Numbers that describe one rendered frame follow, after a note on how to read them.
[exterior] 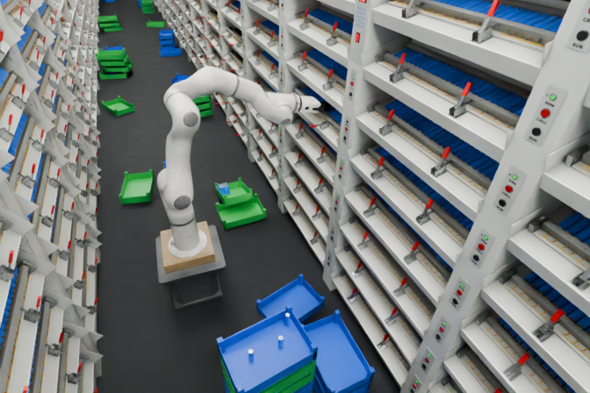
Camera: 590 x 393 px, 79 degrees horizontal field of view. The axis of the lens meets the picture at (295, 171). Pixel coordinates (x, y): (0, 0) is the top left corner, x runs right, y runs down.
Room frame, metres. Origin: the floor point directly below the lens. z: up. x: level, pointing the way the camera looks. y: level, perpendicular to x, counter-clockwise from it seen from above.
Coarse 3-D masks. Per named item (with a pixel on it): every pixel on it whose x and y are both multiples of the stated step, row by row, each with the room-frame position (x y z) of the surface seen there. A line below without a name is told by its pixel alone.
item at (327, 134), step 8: (288, 88) 1.90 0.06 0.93; (296, 88) 1.90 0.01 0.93; (304, 112) 1.69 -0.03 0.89; (312, 112) 1.67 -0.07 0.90; (312, 120) 1.60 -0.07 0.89; (320, 120) 1.59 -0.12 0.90; (328, 128) 1.51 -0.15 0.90; (320, 136) 1.52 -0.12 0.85; (328, 136) 1.45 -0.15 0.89; (336, 136) 1.44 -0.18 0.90; (328, 144) 1.45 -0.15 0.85; (336, 144) 1.38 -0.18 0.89; (336, 152) 1.38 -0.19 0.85
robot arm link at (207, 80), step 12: (204, 72) 1.32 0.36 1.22; (216, 72) 1.33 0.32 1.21; (228, 72) 1.40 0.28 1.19; (180, 84) 1.33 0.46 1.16; (192, 84) 1.30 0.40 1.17; (204, 84) 1.30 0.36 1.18; (216, 84) 1.32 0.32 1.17; (228, 84) 1.34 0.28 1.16; (168, 96) 1.30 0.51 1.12; (192, 96) 1.34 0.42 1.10
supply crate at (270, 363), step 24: (288, 312) 0.82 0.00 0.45; (240, 336) 0.73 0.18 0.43; (264, 336) 0.75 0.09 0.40; (288, 336) 0.75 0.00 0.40; (240, 360) 0.66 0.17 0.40; (264, 360) 0.66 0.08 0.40; (288, 360) 0.66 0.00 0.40; (312, 360) 0.67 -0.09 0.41; (240, 384) 0.54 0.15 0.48; (264, 384) 0.57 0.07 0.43
